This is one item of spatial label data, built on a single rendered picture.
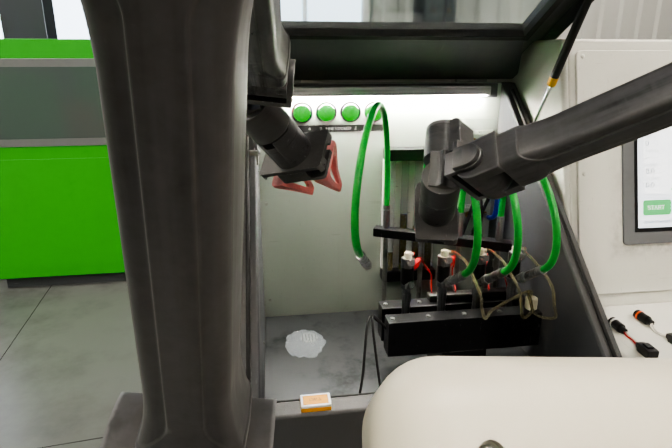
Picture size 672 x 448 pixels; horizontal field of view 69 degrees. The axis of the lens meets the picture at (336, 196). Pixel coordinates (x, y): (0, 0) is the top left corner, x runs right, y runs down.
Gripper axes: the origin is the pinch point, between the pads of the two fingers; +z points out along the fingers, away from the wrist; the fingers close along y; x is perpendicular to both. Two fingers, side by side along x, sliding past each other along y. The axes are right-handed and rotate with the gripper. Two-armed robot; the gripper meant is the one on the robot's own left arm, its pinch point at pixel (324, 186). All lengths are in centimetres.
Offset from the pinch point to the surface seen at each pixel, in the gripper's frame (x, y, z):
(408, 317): 5.9, 1.3, 42.4
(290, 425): 31.8, 10.8, 20.9
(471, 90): -50, -11, 36
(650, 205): -27, -46, 59
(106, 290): -44, 262, 148
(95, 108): -134, 236, 71
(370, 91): -43.1, 9.3, 22.9
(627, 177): -30, -42, 52
